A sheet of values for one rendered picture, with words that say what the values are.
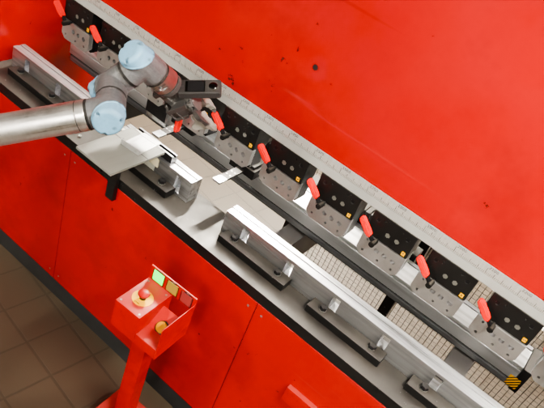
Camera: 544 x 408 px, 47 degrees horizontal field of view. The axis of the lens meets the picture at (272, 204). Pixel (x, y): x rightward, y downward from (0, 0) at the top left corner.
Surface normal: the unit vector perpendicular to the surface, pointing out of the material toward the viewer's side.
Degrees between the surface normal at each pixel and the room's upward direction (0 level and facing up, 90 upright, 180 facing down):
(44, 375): 0
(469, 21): 90
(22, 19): 90
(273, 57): 90
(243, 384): 90
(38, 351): 0
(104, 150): 0
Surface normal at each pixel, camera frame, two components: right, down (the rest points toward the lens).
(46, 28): 0.76, 0.56
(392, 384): 0.30, -0.75
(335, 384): -0.58, 0.35
